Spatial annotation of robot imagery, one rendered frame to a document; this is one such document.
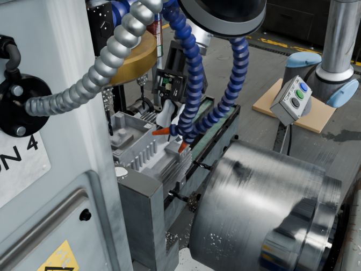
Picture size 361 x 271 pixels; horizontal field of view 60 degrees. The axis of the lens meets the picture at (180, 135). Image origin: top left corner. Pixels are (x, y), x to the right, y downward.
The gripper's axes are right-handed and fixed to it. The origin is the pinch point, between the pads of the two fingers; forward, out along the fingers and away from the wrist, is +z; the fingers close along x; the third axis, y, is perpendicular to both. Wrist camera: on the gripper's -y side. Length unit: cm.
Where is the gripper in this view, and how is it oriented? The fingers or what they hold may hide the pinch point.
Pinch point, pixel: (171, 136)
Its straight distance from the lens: 70.1
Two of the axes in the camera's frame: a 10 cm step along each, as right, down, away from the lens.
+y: -4.3, 0.7, -9.0
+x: 8.7, 3.1, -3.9
